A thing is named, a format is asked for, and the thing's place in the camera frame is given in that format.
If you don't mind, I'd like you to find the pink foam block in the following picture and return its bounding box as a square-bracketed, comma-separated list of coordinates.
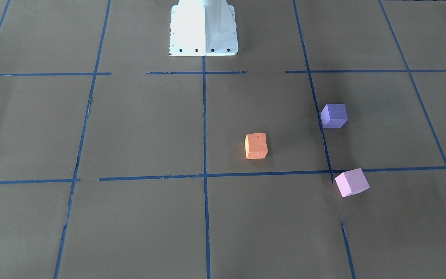
[335, 168, 370, 197]

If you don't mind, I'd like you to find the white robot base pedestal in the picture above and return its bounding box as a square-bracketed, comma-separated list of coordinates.
[169, 0, 239, 57]

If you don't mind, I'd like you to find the orange foam block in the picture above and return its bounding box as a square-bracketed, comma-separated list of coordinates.
[244, 133, 268, 160]

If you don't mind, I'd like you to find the purple foam block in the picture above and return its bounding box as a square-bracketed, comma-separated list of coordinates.
[320, 103, 348, 129]

